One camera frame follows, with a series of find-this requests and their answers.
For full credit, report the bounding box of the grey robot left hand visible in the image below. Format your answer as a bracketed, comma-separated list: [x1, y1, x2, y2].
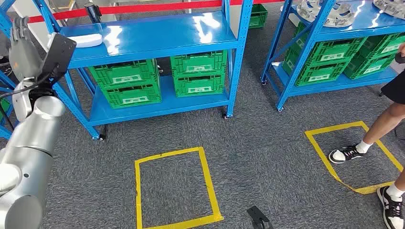
[9, 16, 43, 82]

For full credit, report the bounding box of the white curved shell part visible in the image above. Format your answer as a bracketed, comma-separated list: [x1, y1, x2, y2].
[68, 33, 104, 49]

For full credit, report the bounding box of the grey cast metal part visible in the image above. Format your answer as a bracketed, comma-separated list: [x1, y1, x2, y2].
[373, 0, 405, 20]
[296, 0, 356, 29]

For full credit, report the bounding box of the black stanchion post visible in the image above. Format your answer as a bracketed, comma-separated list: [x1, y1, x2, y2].
[84, 2, 103, 24]

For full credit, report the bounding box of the person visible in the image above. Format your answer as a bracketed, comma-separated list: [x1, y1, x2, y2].
[328, 42, 405, 229]

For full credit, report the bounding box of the yellow floor tape square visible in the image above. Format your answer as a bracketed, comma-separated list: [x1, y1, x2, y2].
[304, 121, 405, 195]

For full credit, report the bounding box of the blue metal shelf rack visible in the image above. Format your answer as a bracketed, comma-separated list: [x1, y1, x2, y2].
[0, 71, 16, 140]
[260, 0, 405, 112]
[0, 0, 254, 141]

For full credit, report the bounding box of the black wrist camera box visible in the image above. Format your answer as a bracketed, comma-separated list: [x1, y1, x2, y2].
[41, 32, 77, 85]

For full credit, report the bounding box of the red barrier belt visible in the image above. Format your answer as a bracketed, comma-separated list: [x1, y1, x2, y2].
[28, 0, 286, 24]

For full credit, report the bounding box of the black robot body bracket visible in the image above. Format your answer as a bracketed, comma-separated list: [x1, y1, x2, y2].
[246, 206, 273, 229]

